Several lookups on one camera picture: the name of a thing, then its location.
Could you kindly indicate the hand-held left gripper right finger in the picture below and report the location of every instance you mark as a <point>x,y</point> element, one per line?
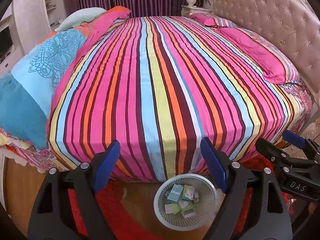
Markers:
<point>216,165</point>

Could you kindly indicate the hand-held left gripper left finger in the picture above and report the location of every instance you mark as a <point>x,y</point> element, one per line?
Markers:
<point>106,165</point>

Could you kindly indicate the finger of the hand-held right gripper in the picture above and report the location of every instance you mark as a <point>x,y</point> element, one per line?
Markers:
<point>293,138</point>
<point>268,150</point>

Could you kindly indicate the white pink box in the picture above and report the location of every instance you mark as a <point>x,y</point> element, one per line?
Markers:
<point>196,197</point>

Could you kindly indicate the green white box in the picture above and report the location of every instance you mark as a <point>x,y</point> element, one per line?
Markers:
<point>188,212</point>
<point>188,192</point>

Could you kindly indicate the teal white box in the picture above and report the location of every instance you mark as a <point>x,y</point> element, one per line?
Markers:
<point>175,192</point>

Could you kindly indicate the light green box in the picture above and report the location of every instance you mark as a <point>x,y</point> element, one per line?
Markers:
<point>180,207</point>

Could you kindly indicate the white mesh wastebasket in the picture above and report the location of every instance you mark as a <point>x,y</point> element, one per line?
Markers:
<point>160,212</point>

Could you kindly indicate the bed with striped sheet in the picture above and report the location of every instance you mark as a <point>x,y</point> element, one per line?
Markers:
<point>162,105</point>

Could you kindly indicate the pink striped pillow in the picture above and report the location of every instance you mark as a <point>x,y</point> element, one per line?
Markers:
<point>257,52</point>
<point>210,20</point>

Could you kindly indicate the blue patterned quilt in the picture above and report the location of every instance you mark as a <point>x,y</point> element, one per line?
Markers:
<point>32,85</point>

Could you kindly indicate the tufted pink headboard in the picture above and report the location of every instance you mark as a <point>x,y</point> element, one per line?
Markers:
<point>275,12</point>

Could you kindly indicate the orange pink quilt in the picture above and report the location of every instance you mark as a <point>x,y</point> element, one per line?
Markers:
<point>105,21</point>

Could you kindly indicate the pale green pillow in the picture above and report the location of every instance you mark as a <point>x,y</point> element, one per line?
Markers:
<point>80,17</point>

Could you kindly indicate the cream carved nightstand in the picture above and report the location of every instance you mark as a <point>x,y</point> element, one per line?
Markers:
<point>196,10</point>

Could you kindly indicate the white shelf cabinet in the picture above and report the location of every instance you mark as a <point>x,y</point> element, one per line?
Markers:
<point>27,25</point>

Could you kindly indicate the white vase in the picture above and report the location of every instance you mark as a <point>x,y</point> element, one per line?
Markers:
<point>191,1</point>

